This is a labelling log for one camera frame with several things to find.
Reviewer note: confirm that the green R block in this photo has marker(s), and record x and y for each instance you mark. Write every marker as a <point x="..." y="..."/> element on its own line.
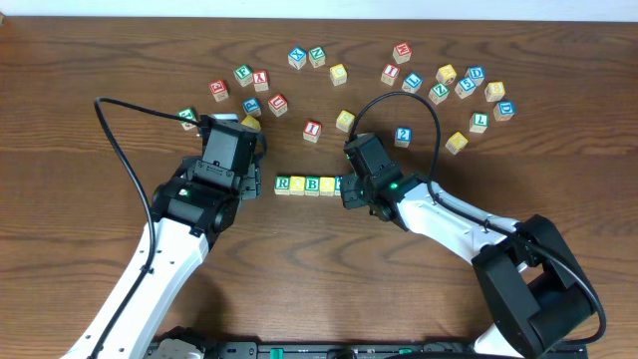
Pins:
<point x="282" y="185"/>

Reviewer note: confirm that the yellow K block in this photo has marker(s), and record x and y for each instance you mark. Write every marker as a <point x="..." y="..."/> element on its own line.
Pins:
<point x="456" y="143"/>

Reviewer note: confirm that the red I block upper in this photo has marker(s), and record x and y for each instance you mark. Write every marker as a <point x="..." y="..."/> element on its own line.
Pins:
<point x="390" y="74"/>

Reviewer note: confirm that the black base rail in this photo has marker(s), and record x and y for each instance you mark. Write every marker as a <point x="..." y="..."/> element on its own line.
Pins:
<point x="173" y="348"/>

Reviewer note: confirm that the green N block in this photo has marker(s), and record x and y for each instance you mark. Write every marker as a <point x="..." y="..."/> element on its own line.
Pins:
<point x="317" y="57"/>

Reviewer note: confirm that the blue L block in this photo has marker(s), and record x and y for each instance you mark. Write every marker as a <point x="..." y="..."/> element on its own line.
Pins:
<point x="412" y="83"/>

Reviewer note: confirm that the blue D block far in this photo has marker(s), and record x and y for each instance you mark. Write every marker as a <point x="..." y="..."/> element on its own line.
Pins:
<point x="475" y="74"/>

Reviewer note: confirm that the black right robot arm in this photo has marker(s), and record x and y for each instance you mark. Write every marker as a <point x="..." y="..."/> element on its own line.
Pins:
<point x="534" y="288"/>

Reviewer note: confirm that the red i block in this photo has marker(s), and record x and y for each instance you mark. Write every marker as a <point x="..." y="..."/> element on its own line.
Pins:
<point x="312" y="131"/>
<point x="390" y="74"/>

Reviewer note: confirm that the yellow block with ball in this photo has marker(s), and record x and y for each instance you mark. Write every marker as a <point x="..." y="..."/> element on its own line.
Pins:
<point x="446" y="74"/>

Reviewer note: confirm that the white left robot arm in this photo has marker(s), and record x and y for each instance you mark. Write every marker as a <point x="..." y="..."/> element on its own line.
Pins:
<point x="188" y="215"/>

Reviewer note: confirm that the blue 5 block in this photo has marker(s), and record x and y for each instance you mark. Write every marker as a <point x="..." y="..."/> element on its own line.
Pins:
<point x="465" y="87"/>

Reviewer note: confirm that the blue 2 block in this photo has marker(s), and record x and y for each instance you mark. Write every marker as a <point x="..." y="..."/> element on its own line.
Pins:
<point x="403" y="137"/>

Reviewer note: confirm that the blue d block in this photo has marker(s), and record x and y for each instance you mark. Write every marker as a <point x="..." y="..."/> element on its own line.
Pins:
<point x="475" y="74"/>
<point x="504" y="111"/>

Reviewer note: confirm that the blue X block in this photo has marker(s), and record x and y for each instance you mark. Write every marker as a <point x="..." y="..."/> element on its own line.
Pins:
<point x="297" y="58"/>

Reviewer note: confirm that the green J block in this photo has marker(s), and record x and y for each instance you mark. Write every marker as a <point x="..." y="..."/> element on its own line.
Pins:
<point x="190" y="117"/>

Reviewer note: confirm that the yellow O block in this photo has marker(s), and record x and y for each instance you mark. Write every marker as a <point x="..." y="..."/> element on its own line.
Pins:
<point x="297" y="185"/>

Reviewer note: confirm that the blue D block right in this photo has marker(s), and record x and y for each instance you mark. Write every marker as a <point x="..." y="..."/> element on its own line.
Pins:
<point x="504" y="111"/>

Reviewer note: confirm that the red block far left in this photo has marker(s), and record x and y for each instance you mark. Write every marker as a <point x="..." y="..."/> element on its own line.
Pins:
<point x="219" y="90"/>

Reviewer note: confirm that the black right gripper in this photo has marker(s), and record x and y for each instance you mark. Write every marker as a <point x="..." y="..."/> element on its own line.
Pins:
<point x="349" y="190"/>

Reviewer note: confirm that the green 7 block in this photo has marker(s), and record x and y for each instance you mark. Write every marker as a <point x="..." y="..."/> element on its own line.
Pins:
<point x="478" y="123"/>

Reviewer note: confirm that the blue T block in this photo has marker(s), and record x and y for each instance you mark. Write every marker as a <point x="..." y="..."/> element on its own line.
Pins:
<point x="337" y="188"/>

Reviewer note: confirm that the green F block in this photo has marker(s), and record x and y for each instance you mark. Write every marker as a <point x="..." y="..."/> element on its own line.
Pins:
<point x="243" y="75"/>

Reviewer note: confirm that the red Y block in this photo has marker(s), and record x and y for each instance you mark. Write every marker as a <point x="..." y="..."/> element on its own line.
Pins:
<point x="260" y="81"/>

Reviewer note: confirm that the red U block upper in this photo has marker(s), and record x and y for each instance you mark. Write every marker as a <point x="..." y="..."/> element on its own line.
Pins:
<point x="278" y="105"/>

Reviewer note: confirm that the blue P block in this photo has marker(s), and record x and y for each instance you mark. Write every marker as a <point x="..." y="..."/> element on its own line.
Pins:
<point x="251" y="107"/>

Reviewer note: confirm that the green Z block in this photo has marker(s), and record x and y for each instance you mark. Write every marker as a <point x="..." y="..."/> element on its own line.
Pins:
<point x="438" y="93"/>

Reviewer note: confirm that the green B block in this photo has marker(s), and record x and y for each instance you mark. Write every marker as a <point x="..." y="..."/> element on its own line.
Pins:
<point x="312" y="186"/>

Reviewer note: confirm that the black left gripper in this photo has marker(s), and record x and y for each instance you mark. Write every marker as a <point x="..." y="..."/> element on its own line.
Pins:
<point x="251" y="184"/>

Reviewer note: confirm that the red I block lower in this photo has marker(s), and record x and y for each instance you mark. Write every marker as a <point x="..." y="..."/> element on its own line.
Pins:
<point x="312" y="131"/>

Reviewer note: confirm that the yellow G block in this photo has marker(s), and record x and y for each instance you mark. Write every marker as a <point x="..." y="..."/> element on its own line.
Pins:
<point x="252" y="123"/>

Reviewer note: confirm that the yellow 8 block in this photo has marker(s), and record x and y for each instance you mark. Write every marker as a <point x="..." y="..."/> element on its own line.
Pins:
<point x="494" y="91"/>

